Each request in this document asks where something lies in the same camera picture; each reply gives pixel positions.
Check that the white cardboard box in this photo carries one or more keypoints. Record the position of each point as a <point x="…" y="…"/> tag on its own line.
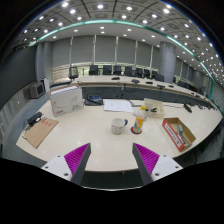
<point x="66" y="101"/>

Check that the white paper sheet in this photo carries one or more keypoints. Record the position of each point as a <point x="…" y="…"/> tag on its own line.
<point x="117" y="106"/>

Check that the black desk phone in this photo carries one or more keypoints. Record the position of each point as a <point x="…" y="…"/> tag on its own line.
<point x="93" y="100"/>

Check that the yellow-capped orange drink bottle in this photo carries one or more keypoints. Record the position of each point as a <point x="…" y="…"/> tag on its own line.
<point x="138" y="124"/>

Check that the brown box with red label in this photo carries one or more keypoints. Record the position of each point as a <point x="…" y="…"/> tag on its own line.
<point x="173" y="133"/>

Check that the long curved conference desk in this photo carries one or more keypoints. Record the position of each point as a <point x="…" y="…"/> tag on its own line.
<point x="113" y="81"/>

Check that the group of ceiling lights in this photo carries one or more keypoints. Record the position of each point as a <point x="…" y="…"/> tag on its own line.
<point x="100" y="6"/>

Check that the black stapler-like device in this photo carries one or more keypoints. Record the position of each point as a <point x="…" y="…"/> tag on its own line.
<point x="34" y="118"/>

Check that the brown paper envelope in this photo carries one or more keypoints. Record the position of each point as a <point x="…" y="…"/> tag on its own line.
<point x="40" y="131"/>

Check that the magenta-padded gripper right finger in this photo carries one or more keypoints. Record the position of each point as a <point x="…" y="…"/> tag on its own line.
<point x="147" y="160"/>

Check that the grey box-shaped appliance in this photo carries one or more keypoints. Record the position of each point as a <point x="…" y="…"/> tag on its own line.
<point x="36" y="90"/>

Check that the row of black office chairs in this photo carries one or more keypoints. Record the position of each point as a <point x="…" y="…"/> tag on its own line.
<point x="116" y="70"/>

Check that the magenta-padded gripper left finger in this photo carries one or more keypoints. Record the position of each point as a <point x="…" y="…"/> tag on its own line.
<point x="75" y="160"/>

